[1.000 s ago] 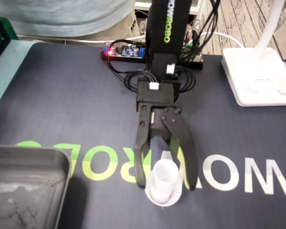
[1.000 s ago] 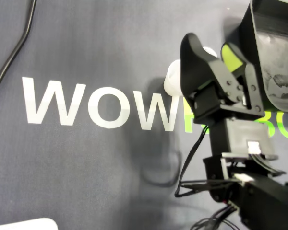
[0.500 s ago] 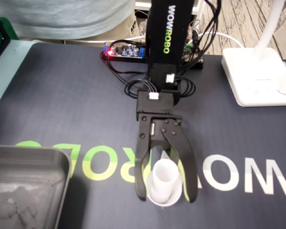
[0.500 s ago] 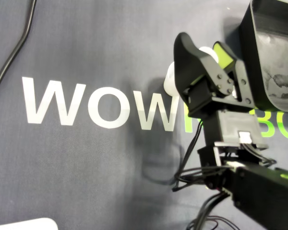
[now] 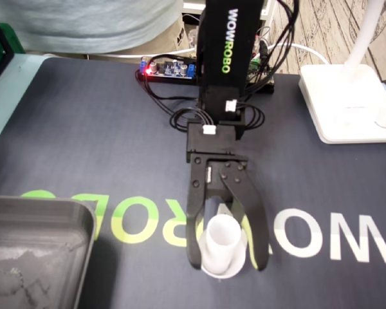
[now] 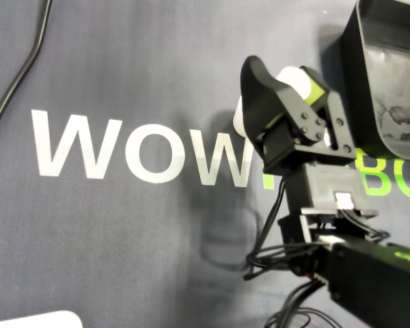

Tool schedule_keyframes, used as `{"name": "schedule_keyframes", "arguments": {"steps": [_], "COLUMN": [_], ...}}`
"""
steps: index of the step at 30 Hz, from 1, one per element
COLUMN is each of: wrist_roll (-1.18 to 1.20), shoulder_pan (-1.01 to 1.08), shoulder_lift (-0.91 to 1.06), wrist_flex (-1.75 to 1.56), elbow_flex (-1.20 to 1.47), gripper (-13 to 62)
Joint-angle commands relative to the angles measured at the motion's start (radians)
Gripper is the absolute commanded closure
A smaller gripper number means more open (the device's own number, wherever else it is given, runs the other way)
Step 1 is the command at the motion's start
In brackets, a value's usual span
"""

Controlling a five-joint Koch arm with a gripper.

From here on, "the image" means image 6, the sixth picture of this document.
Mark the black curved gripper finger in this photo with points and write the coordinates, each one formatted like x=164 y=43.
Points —
x=259 y=95

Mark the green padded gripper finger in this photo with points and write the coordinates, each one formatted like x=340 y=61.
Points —
x=338 y=116

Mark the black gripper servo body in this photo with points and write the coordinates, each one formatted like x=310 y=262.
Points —
x=280 y=150

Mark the white translucent plastic tube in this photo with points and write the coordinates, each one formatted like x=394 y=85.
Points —
x=294 y=80

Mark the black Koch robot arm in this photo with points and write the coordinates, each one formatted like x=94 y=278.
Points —
x=362 y=259

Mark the white translucent plastic cup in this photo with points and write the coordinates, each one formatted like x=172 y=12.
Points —
x=238 y=119

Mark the black plastic tray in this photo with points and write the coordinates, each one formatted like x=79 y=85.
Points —
x=396 y=51

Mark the dark grey printed mat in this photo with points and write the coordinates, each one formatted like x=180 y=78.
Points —
x=123 y=239

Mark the white desk lamp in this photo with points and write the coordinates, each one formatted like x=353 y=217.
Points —
x=37 y=321

